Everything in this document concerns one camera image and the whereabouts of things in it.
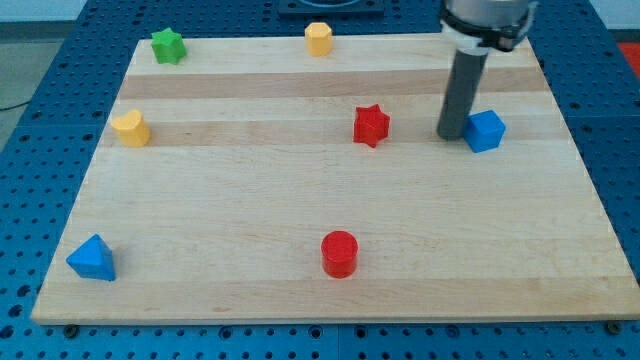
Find yellow heart block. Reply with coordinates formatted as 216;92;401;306
111;109;151;148

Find green star block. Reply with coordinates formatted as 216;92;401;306
151;27;187;65

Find blue cube block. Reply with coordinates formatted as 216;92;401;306
463;110;506;153

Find yellow hexagon block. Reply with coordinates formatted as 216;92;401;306
304;22;333;57

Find wooden board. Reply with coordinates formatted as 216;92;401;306
32;33;639;325

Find red star block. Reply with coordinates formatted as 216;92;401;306
353;104;391;148

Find red cylinder block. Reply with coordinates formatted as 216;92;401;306
321;230;359;279

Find blue triangle block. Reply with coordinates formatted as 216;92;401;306
66;234;116;281

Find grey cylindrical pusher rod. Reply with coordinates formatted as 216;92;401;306
436;50;488;141

